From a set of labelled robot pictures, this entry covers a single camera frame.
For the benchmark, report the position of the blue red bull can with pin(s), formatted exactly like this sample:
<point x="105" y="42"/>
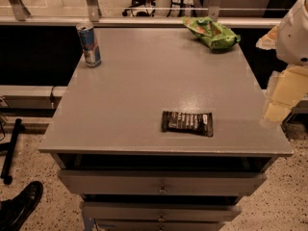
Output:
<point x="89" y="44"/>

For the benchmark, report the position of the black rxbar chocolate bar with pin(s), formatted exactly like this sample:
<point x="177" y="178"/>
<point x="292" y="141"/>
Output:
<point x="198" y="124"/>

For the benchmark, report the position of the grey drawer cabinet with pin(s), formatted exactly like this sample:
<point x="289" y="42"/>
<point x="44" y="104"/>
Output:
<point x="164" y="135"/>

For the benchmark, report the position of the black leather shoe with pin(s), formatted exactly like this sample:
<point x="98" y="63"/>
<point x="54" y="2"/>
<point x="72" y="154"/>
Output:
<point x="14" y="212"/>

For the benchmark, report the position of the black office chair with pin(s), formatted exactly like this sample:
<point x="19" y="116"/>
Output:
<point x="141" y="0"/>

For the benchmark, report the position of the middle grey drawer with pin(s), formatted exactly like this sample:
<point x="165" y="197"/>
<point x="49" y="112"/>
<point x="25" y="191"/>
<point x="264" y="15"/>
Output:
<point x="160" y="212"/>

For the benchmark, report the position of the grey drawer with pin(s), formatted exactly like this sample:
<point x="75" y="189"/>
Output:
<point x="162" y="182"/>
<point x="133" y="225"/>
<point x="160" y="212"/>

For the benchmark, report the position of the green rice chip bag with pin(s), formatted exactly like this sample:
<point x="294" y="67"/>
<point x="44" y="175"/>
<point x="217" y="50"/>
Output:
<point x="213" y="34"/>

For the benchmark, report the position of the bottom grey drawer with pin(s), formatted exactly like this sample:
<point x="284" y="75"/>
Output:
<point x="133" y="225"/>

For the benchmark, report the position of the top grey drawer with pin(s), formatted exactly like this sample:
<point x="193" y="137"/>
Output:
<point x="162" y="182"/>

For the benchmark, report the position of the metal railing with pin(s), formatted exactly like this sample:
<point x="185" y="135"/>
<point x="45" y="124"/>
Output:
<point x="231" y="13"/>

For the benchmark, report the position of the black stand leg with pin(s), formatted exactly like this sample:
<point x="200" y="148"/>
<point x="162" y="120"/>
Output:
<point x="8" y="148"/>

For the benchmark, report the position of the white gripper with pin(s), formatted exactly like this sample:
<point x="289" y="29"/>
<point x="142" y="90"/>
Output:
<point x="294" y="38"/>

